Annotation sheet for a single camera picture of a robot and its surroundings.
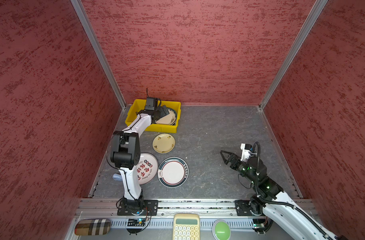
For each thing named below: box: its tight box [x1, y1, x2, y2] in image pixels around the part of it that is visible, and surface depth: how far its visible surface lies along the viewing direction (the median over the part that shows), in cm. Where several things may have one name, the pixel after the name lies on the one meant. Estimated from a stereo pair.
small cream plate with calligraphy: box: [152, 133, 176, 154], surface depth 100 cm
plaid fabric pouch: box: [74, 218, 111, 236], surface depth 68 cm
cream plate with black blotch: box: [155, 110, 176, 125], surface depth 108 cm
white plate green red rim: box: [157, 156, 189, 188], surface depth 87 cm
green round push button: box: [212, 219, 231, 240], surface depth 68 cm
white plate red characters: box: [136, 152, 159, 186], surface depth 89 cm
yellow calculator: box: [173, 213, 200, 240], surface depth 69 cm
